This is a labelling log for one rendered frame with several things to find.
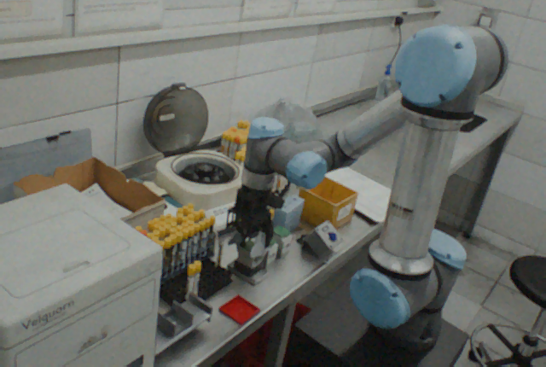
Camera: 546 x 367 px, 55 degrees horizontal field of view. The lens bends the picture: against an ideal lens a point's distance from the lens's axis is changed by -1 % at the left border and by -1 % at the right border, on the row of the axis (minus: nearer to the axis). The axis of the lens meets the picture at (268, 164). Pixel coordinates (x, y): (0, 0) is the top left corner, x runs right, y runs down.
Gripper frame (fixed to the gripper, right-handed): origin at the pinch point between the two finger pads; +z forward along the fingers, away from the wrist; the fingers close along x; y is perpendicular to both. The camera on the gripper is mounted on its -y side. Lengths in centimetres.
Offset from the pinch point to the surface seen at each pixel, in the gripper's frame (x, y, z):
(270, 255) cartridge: 2.5, -6.1, 2.6
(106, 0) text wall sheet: -55, 0, -49
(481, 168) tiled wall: 12, -240, 48
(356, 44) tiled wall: -49, -146, -24
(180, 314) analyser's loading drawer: 2.3, 27.3, 1.0
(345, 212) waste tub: 6.7, -39.5, 1.4
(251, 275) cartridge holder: 2.7, 2.3, 4.2
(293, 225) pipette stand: -1.7, -23.9, 3.3
